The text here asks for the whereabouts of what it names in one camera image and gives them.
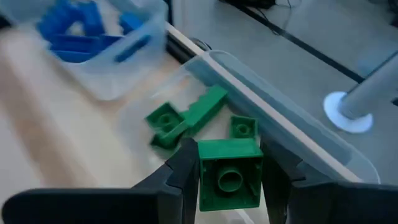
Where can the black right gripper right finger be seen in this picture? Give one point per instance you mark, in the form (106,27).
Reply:
(326,205)

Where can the small green block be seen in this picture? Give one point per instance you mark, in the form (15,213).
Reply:
(166,124)
(243,127)
(230,186)

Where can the white tower fan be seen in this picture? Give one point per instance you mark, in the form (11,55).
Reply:
(348,124)

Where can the blue rectangular block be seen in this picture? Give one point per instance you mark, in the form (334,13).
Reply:
(90,17)
(130,21)
(77,48)
(57,21)

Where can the long green block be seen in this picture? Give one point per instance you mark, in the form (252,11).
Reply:
(205,109)

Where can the clear plastic container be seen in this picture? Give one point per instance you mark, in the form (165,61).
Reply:
(93,81)
(264,102)

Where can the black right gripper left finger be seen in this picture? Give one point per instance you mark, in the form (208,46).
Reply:
(140,205)

